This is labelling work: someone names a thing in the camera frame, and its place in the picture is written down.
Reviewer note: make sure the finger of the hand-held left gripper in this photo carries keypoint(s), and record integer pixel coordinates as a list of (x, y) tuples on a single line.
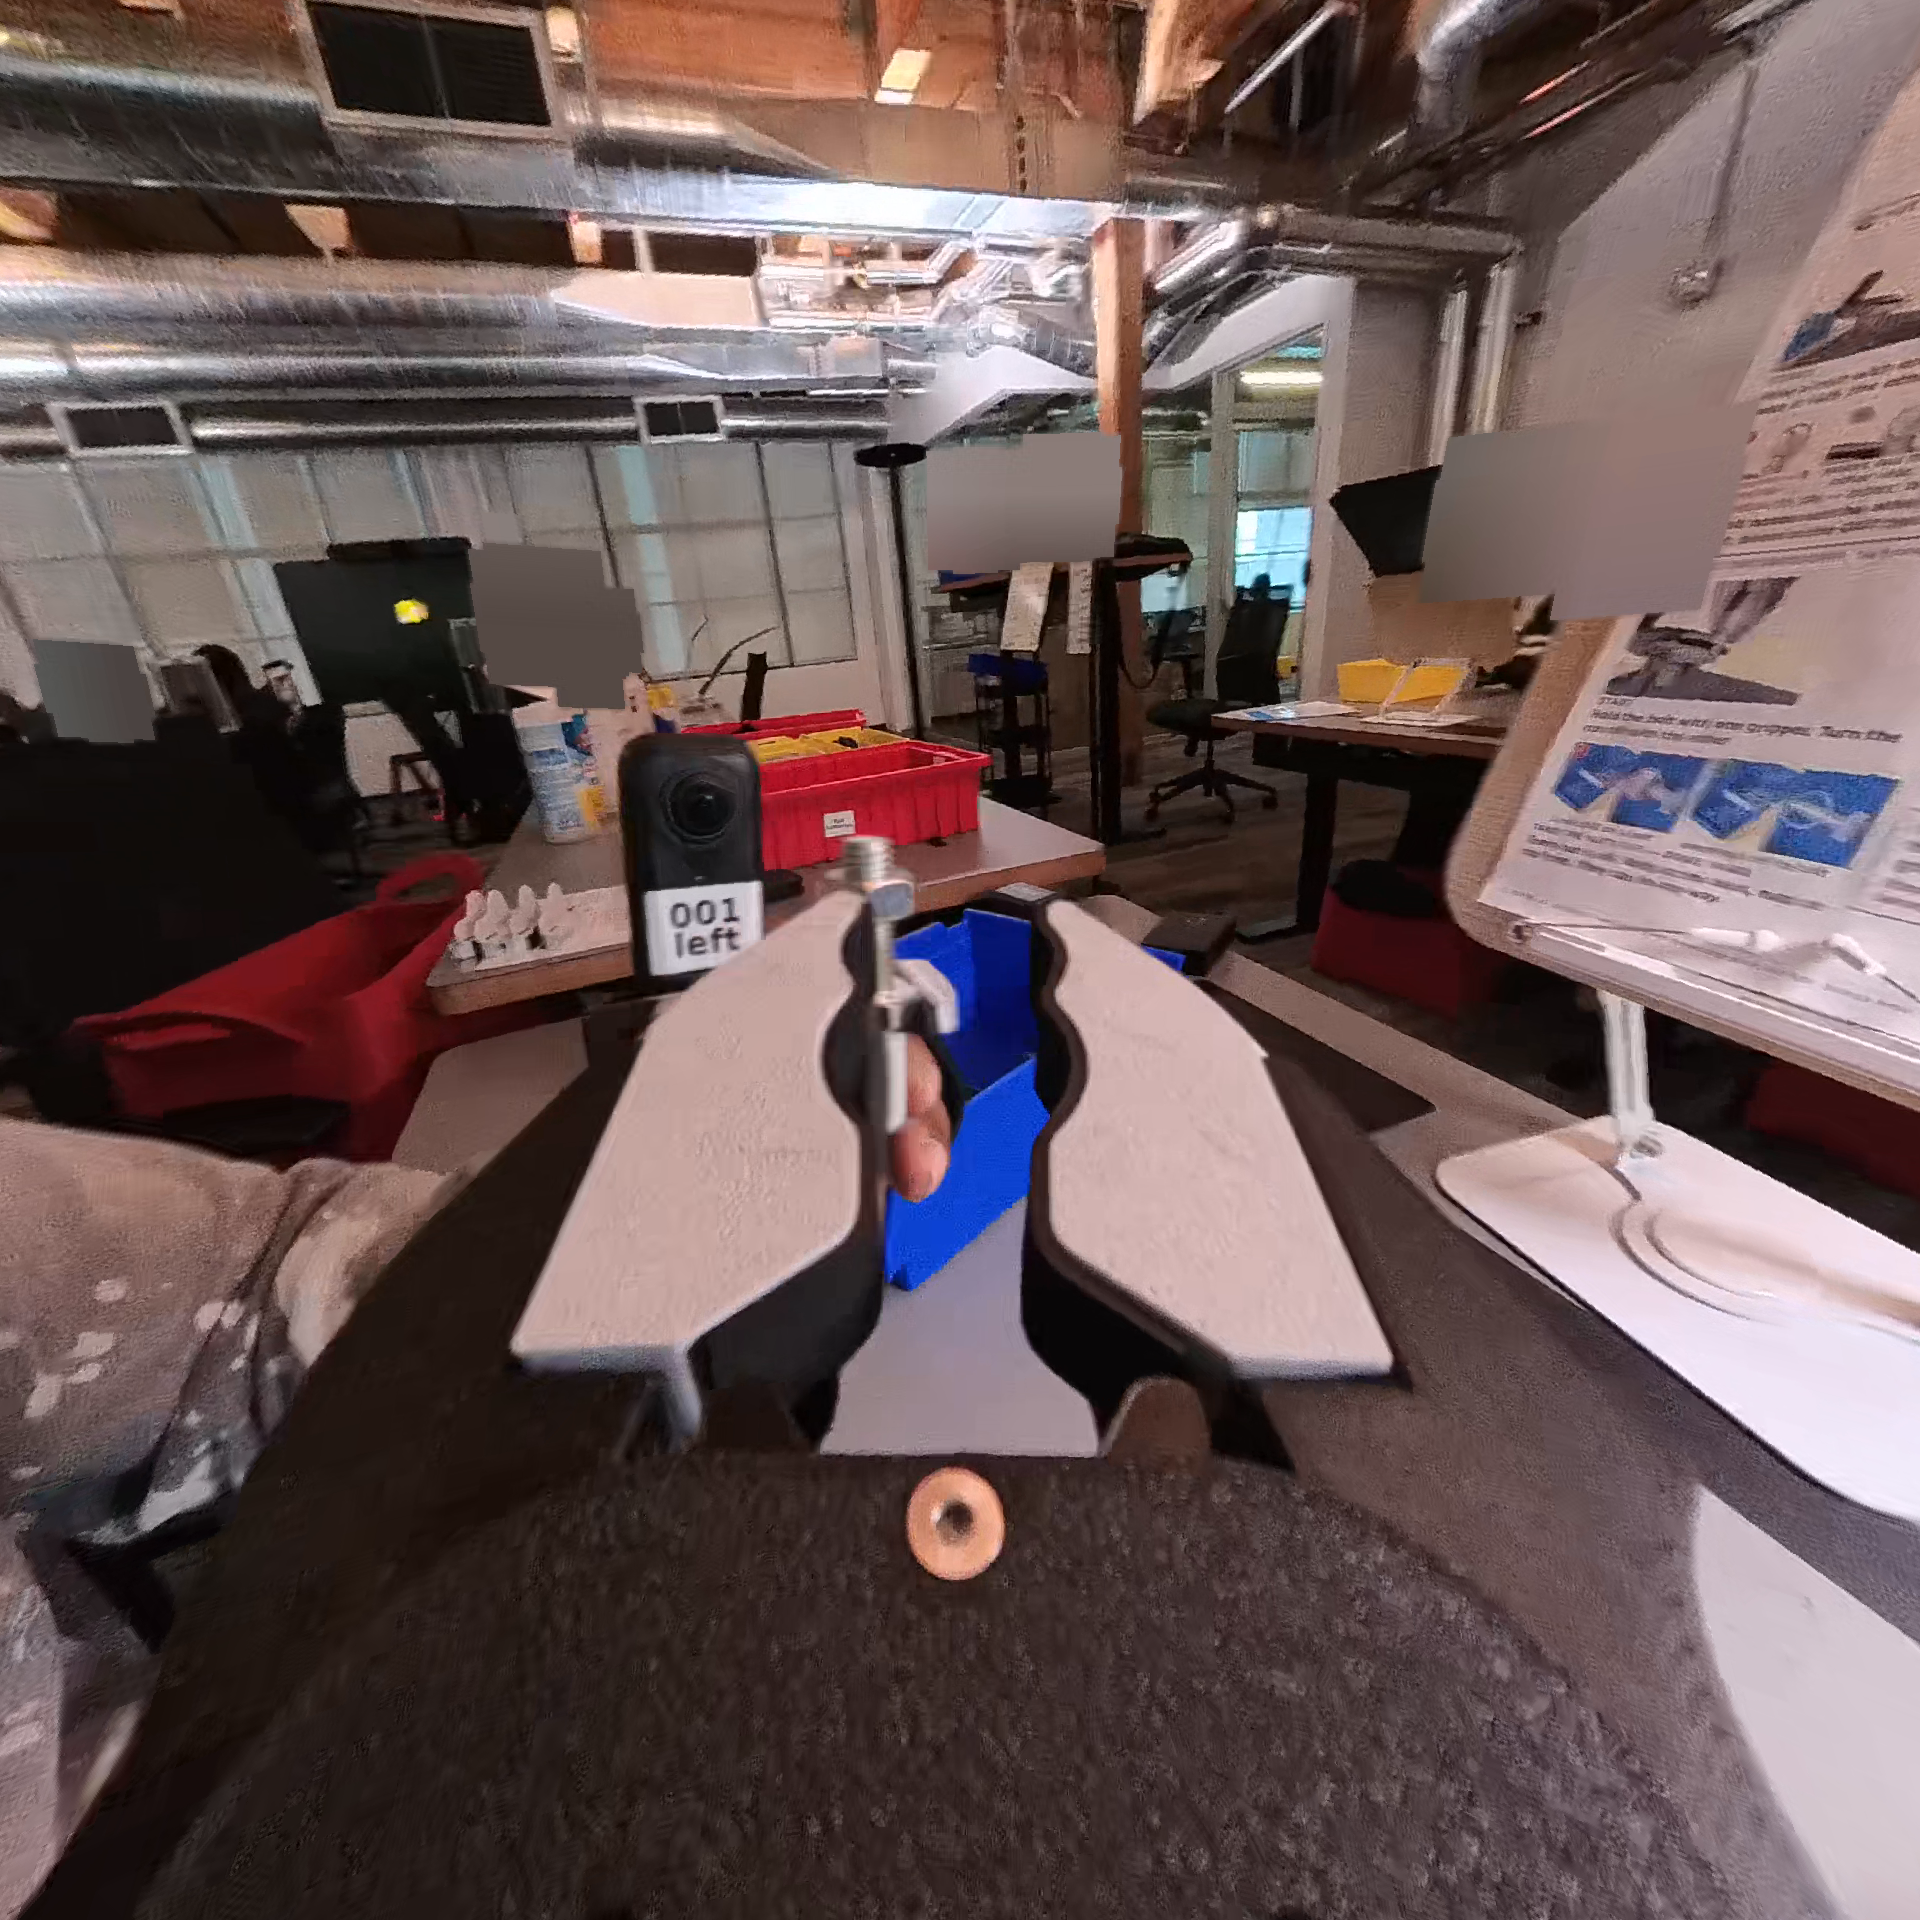
[(922, 1000)]

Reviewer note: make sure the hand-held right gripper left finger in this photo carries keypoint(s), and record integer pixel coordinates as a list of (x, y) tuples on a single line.
[(707, 1200)]

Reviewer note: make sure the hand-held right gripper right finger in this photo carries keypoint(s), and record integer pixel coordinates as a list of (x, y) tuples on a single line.
[(1216, 1200)]

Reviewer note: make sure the silver hex bolt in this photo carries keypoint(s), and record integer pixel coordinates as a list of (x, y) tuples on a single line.
[(876, 924)]

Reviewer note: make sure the blue plastic bin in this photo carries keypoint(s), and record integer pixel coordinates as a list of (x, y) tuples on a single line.
[(977, 1110)]

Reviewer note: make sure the person's left forearm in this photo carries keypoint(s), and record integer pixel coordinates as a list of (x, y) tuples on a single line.
[(150, 1291)]

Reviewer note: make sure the white plastic bottle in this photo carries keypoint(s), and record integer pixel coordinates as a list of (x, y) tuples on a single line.
[(557, 766)]

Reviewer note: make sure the wooden desk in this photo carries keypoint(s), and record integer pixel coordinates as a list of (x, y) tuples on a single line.
[(1350, 721), (991, 857)]

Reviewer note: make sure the red plastic bin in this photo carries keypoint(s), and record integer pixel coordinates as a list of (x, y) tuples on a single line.
[(856, 797)]

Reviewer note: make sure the row of small white parts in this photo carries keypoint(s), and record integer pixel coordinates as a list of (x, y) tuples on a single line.
[(510, 917)]

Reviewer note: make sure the red bag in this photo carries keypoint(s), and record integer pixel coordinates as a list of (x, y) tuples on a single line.
[(1396, 946)]

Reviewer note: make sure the black office chair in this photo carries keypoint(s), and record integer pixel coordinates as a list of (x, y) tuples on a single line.
[(1216, 706)]

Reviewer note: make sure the red plastic tub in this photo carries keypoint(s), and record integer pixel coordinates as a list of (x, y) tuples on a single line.
[(300, 1020)]

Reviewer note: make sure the black computer monitor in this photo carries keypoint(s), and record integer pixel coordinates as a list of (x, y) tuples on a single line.
[(1380, 517)]

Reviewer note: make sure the instruction sheet stand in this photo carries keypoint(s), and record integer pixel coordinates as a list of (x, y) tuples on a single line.
[(1770, 691)]

